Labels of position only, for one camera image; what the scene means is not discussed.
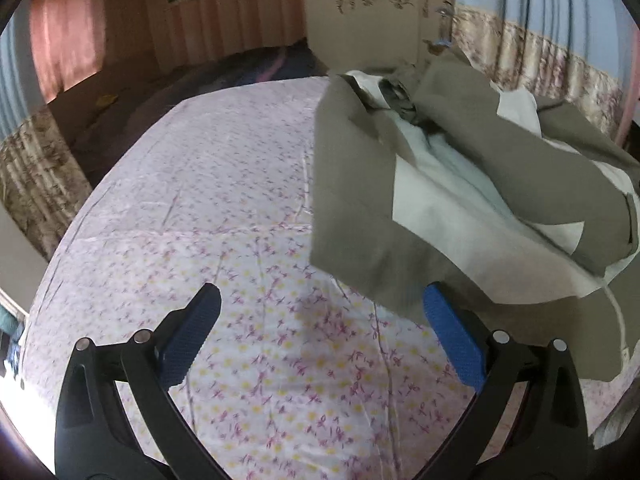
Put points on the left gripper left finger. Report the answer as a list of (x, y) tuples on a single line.
[(93, 435)]

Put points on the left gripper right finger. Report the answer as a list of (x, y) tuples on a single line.
[(549, 437)]

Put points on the olive and cream jacket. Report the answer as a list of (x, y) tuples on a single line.
[(518, 206)]

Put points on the pink floral bed sheet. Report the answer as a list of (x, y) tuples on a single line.
[(301, 377)]

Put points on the left blue floral curtain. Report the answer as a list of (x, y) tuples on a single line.
[(42, 185)]

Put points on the blue floral curtain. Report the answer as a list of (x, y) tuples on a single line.
[(582, 51), (42, 185)]

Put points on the dark bed with striped blanket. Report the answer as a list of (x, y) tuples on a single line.
[(99, 138)]

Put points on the yellow object on bed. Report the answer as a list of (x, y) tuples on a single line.
[(105, 101)]

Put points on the pink window curtain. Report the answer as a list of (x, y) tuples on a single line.
[(68, 42)]

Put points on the white wardrobe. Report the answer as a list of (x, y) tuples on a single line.
[(360, 34)]

